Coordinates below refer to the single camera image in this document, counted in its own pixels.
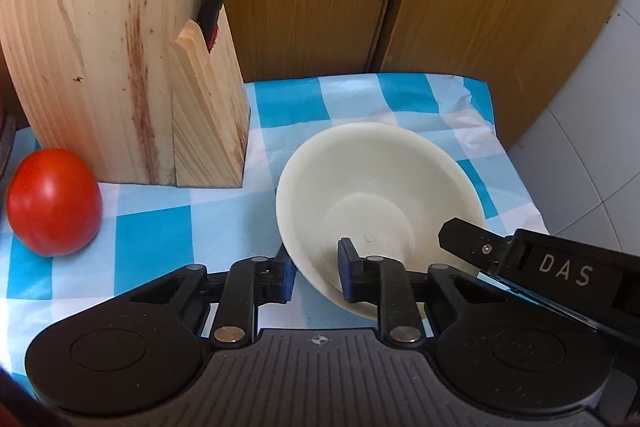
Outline red tomato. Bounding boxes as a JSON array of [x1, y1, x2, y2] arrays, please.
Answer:
[[6, 148, 103, 257]]

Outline blue checkered tablecloth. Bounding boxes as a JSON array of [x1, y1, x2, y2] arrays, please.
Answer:
[[0, 74, 551, 408]]

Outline wooden knife block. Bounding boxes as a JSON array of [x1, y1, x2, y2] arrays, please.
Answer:
[[0, 0, 251, 188]]

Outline cream bowl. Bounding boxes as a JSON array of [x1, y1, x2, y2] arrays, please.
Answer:
[[275, 122, 485, 320]]

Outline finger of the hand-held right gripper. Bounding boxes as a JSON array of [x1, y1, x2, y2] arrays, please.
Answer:
[[475, 270, 601, 332], [438, 217, 517, 280]]

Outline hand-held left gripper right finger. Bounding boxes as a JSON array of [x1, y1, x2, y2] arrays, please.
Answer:
[[336, 237, 501, 349]]

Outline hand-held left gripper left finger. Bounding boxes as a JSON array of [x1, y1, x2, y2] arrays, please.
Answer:
[[125, 244, 296, 349]]

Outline wooden cabinet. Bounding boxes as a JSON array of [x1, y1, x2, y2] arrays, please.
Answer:
[[220, 0, 640, 152]]

